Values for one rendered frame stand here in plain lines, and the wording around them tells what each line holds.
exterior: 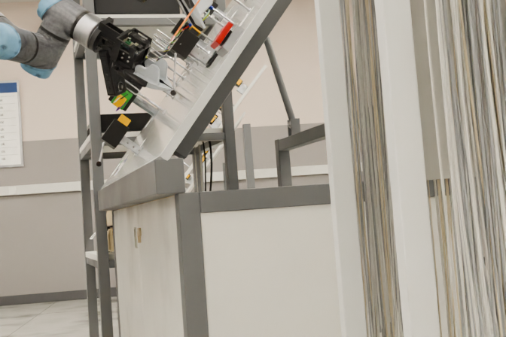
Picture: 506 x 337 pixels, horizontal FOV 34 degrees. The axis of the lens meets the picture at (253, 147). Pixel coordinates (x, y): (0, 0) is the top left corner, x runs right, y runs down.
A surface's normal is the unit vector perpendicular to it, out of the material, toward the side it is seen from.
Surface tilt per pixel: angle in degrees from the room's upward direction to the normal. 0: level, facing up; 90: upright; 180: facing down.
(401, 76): 90
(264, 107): 90
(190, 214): 90
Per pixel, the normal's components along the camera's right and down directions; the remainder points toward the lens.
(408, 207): 0.11, -0.09
